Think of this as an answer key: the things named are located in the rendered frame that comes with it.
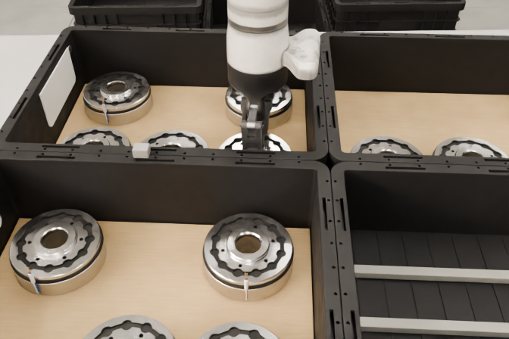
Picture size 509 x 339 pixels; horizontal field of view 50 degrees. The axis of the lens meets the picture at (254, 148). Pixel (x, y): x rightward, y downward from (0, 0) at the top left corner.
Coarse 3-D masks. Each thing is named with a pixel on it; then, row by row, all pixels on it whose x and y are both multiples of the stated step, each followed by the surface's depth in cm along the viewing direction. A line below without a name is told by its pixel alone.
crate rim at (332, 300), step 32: (0, 160) 64; (32, 160) 63; (64, 160) 63; (96, 160) 63; (128, 160) 63; (160, 160) 63; (192, 160) 63; (224, 160) 63; (256, 160) 63; (288, 160) 63; (320, 192) 59; (320, 224) 56
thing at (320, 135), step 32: (64, 32) 85; (96, 32) 86; (128, 32) 86; (160, 32) 86; (192, 32) 85; (224, 32) 85; (320, 64) 78; (32, 96) 73; (320, 96) 73; (320, 128) 68; (320, 160) 64
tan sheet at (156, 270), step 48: (144, 240) 67; (192, 240) 67; (0, 288) 62; (96, 288) 62; (144, 288) 62; (192, 288) 62; (288, 288) 62; (0, 336) 57; (48, 336) 57; (192, 336) 57; (288, 336) 57
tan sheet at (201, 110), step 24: (168, 96) 90; (192, 96) 90; (216, 96) 90; (72, 120) 85; (144, 120) 85; (168, 120) 85; (192, 120) 85; (216, 120) 85; (288, 120) 85; (216, 144) 81; (288, 144) 81
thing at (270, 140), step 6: (228, 138) 77; (234, 138) 77; (240, 138) 77; (264, 138) 77; (270, 138) 77; (276, 138) 77; (222, 144) 76; (228, 144) 76; (234, 144) 76; (240, 144) 76; (270, 144) 76; (276, 144) 76; (282, 144) 76; (276, 150) 75; (282, 150) 75; (288, 150) 75
